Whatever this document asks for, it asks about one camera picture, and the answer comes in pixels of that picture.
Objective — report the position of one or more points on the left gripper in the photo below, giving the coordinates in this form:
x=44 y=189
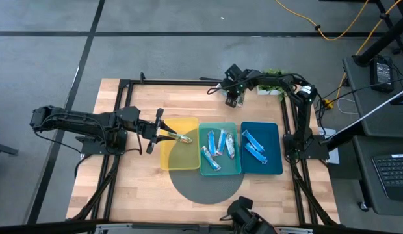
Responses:
x=146 y=128

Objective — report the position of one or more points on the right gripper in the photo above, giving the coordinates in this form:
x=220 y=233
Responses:
x=237 y=86

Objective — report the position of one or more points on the green wrapper granola bar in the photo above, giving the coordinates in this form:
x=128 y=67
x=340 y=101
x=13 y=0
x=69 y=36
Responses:
x=242 y=100

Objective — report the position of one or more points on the green gold granola bar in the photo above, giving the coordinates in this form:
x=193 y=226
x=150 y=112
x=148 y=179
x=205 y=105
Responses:
x=185 y=139

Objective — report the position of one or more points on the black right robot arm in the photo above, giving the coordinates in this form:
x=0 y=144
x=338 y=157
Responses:
x=304 y=113

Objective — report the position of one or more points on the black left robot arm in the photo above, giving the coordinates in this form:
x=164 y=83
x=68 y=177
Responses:
x=78 y=122

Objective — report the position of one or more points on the yellow plastic bin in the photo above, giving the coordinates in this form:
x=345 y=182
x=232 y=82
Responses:
x=182 y=159

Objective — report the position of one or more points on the green plant in white pot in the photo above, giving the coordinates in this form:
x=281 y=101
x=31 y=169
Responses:
x=268 y=91

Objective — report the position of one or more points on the teal plastic bin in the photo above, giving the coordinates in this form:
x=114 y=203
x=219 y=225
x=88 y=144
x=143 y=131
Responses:
x=232 y=167

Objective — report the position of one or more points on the round grey woven mat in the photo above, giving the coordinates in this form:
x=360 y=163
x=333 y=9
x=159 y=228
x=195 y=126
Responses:
x=204 y=190

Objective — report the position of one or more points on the dark blue plastic bin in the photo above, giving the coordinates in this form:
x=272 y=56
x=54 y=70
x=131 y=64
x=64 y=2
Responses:
x=273 y=162

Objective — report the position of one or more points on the white box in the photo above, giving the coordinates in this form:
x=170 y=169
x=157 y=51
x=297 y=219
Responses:
x=334 y=157

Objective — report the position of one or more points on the black slanted monitor panel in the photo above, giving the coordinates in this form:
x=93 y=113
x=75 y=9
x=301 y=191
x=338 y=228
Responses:
x=351 y=130

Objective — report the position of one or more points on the dark grey desk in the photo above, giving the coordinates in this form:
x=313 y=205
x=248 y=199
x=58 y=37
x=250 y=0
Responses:
x=364 y=175

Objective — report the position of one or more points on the black power adapter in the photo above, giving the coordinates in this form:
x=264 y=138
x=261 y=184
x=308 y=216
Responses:
x=382 y=74

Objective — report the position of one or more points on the black chair base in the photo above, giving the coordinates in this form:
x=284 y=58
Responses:
x=3 y=149

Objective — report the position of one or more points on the black desk stand leg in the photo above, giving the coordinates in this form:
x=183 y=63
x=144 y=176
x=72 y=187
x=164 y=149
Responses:
x=383 y=40

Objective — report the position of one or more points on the black caster wheel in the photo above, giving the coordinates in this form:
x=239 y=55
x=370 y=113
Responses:
x=363 y=206

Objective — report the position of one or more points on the black keyboard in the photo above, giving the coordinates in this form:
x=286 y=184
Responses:
x=396 y=175

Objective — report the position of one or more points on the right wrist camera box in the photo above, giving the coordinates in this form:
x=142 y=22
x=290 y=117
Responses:
x=233 y=71

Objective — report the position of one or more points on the black aluminium table frame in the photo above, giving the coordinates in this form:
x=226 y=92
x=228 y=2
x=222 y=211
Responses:
x=175 y=82

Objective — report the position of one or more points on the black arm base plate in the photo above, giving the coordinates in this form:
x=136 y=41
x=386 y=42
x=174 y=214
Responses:
x=91 y=149
x=318 y=152

